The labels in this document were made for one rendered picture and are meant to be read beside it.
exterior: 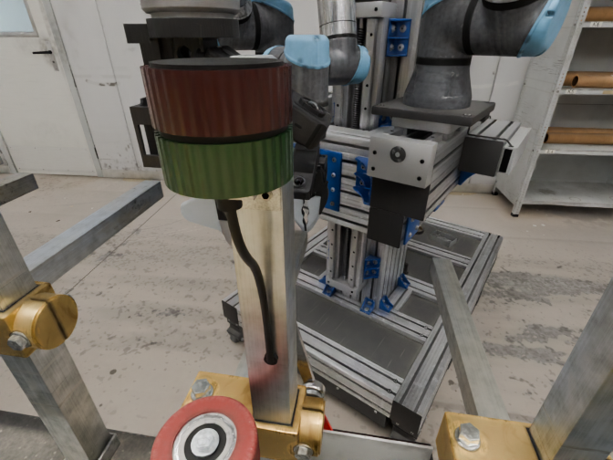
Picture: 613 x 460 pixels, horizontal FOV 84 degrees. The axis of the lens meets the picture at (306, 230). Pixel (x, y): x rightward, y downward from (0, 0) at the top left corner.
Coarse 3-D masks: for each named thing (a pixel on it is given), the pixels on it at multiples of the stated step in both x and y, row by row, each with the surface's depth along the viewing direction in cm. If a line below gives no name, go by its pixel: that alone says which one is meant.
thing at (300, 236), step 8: (296, 232) 63; (304, 232) 63; (296, 240) 61; (304, 240) 61; (296, 248) 58; (304, 248) 61; (296, 256) 56; (296, 264) 55; (296, 272) 55; (240, 360) 38; (240, 368) 37; (240, 376) 36; (248, 376) 36
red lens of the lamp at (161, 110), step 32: (288, 64) 14; (160, 96) 12; (192, 96) 12; (224, 96) 12; (256, 96) 12; (288, 96) 14; (160, 128) 13; (192, 128) 12; (224, 128) 12; (256, 128) 13
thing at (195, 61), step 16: (160, 64) 12; (176, 64) 12; (192, 64) 12; (208, 64) 12; (224, 64) 12; (240, 64) 12; (256, 64) 12; (272, 64) 13; (272, 192) 19; (224, 208) 16; (240, 208) 16; (256, 208) 20; (272, 208) 20; (240, 240) 18; (240, 256) 19; (256, 272) 21; (272, 352) 26
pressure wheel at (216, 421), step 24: (192, 408) 28; (216, 408) 28; (240, 408) 28; (168, 432) 27; (192, 432) 27; (216, 432) 27; (240, 432) 27; (168, 456) 25; (192, 456) 25; (216, 456) 25; (240, 456) 25
